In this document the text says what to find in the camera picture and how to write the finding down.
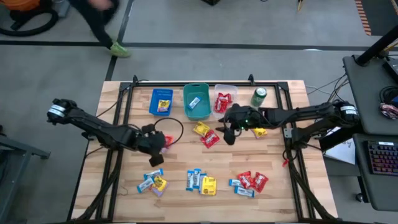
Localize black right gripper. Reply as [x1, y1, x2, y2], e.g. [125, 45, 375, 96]
[215, 109, 261, 146]

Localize red Skittles candy packet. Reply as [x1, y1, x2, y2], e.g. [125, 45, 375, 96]
[251, 172, 269, 194]
[236, 170, 253, 190]
[200, 129, 221, 149]
[213, 101, 228, 114]
[160, 134, 175, 154]
[217, 92, 233, 105]

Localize snack packets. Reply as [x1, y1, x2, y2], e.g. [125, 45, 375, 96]
[136, 176, 155, 194]

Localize colourful candy bag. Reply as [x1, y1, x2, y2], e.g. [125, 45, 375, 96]
[378, 103, 398, 121]

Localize teal plastic bin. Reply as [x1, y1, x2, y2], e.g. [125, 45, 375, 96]
[182, 82, 213, 121]

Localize clear plastic container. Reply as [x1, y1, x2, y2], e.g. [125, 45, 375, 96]
[212, 83, 239, 121]

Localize blue plastic basket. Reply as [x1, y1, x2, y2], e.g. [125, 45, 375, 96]
[148, 88, 174, 117]

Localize green Sprite soda can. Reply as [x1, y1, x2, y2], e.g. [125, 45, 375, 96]
[250, 86, 268, 108]

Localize person's green shoe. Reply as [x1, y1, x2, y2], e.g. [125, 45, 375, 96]
[108, 41, 133, 59]

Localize white paper sheet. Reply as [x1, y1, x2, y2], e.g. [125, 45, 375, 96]
[323, 138, 357, 166]

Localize person's legs with green shoe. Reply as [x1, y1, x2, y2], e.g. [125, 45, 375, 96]
[67, 0, 133, 59]

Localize grey metal bench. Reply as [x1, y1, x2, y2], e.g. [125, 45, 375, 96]
[0, 124, 52, 224]

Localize grey desk top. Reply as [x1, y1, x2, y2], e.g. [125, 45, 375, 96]
[353, 133, 398, 212]
[342, 52, 398, 136]

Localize grey power strip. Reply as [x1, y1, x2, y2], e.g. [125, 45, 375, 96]
[57, 0, 73, 19]

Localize black backlit keyboard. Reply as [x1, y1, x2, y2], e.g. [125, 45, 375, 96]
[366, 139, 398, 177]

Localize orange vacuum cleaner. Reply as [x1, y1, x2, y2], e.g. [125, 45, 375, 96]
[0, 0, 41, 12]

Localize black floor mat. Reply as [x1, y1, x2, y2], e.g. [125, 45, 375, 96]
[360, 0, 398, 37]

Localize black left camera cable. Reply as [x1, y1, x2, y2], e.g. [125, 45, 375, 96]
[154, 117, 185, 146]

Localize black metal table frame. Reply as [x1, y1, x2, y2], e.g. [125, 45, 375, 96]
[67, 73, 336, 224]

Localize black vacuum hose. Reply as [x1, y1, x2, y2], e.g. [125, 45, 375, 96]
[0, 7, 60, 37]

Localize black coiled cable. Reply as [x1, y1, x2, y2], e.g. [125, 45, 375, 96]
[379, 85, 398, 105]

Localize black diagonal post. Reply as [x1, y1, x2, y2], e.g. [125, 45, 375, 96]
[354, 24, 398, 67]

